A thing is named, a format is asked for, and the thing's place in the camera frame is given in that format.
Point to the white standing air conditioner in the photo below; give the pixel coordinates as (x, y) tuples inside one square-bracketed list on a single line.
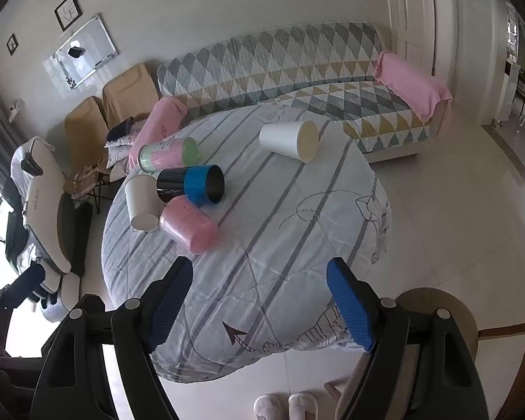
[(509, 92)]

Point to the dark cloth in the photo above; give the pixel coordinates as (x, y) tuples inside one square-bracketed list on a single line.
[(120, 129)]

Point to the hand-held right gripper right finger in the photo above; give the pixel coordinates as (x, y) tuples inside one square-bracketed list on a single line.
[(351, 308)]

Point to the small white cup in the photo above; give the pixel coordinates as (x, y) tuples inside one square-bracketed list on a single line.
[(139, 201)]

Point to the pink towel on sofa arm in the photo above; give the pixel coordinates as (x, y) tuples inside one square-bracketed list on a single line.
[(413, 86)]

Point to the sofa with triangle-patterned cover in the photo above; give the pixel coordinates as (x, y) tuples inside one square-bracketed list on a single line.
[(297, 70)]

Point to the white massage chair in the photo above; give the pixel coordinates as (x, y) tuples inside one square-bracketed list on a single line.
[(41, 201)]

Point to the beige chair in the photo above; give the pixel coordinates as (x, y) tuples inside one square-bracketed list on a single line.
[(85, 129), (127, 92)]

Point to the large white cup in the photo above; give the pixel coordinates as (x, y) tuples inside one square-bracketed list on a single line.
[(286, 139)]

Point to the striped quilt on round table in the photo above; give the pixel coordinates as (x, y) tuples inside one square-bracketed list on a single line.
[(271, 236)]

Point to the white door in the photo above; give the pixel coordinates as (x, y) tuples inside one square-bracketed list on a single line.
[(413, 13)]

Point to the folding stool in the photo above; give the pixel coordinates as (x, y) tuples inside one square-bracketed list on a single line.
[(87, 181)]

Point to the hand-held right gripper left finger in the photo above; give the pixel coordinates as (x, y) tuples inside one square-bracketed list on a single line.
[(169, 304)]

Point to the pink pillow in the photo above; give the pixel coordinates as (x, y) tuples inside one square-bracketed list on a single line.
[(157, 123)]

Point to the black and blue cup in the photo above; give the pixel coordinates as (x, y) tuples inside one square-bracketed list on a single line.
[(191, 186)]

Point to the floral pillow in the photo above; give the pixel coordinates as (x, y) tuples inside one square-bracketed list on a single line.
[(119, 146)]

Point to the white wall socket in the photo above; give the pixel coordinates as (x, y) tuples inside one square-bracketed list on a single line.
[(15, 109)]

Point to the small black framed picture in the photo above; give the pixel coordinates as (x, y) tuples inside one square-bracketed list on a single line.
[(12, 43)]

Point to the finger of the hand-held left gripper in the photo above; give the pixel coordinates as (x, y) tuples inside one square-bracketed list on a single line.
[(29, 281)]

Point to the pink and green cup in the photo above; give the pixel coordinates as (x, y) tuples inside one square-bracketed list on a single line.
[(168, 154)]

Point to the whiteboard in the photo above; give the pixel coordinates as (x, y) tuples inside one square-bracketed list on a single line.
[(85, 50)]

